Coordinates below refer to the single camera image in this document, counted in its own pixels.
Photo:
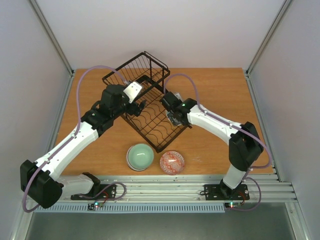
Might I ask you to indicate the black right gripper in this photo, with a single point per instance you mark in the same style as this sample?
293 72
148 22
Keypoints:
173 117

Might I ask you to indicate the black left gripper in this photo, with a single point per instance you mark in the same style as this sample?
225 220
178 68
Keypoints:
133 111

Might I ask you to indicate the black wire dish rack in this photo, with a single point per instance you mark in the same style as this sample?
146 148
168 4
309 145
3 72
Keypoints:
152 124

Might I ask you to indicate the orange diamond patterned bowl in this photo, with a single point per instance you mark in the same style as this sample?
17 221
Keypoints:
172 163

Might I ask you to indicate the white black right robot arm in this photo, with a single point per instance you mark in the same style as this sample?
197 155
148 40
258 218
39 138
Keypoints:
242 140

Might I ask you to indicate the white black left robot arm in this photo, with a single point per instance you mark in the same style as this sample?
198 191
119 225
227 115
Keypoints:
41 180

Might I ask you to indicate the celadon green bowl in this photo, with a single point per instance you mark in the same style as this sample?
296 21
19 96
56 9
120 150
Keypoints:
140 155

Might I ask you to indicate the bowl under green bowl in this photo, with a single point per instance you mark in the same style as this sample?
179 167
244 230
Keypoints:
131 167

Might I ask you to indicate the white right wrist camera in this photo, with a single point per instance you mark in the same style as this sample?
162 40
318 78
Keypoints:
178 96

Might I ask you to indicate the aluminium rail frame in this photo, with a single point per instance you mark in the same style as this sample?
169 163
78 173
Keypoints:
169 190

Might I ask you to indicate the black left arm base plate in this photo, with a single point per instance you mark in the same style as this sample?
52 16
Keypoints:
101 192

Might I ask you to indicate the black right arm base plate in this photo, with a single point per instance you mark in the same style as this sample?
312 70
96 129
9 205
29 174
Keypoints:
215 192

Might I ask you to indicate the light blue cable duct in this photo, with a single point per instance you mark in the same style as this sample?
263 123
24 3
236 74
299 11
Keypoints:
133 208

